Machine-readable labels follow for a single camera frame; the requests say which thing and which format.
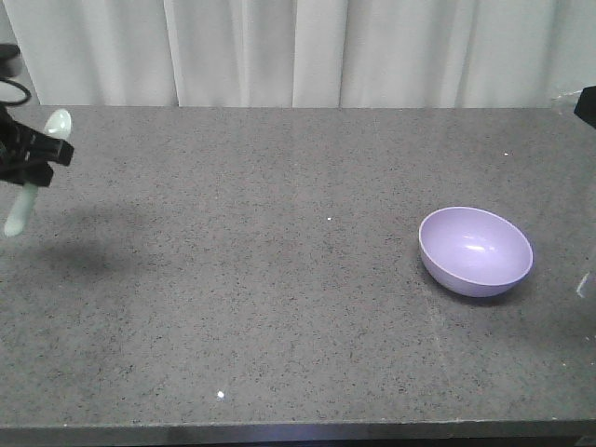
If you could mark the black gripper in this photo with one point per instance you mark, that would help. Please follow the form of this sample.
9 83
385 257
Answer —
26 153

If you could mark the clear plastic wrap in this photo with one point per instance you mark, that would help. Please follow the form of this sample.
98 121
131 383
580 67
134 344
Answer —
565 100

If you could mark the pale green plastic spoon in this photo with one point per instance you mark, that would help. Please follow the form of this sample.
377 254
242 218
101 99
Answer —
58 125

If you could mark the purple plastic bowl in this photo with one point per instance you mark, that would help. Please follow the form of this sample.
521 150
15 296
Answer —
474 252

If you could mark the white curtain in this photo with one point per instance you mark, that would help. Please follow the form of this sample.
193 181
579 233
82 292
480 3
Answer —
391 54

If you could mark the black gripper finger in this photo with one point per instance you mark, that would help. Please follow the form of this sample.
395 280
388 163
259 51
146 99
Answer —
586 106

